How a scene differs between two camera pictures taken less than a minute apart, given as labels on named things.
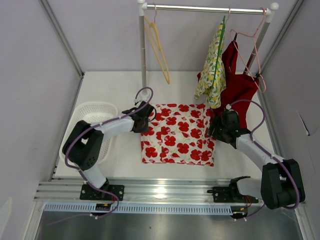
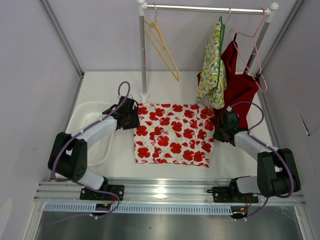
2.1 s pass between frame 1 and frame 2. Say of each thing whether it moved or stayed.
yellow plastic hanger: moved
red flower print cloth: stayed
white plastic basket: stayed
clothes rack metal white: stayed
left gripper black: moved
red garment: stayed
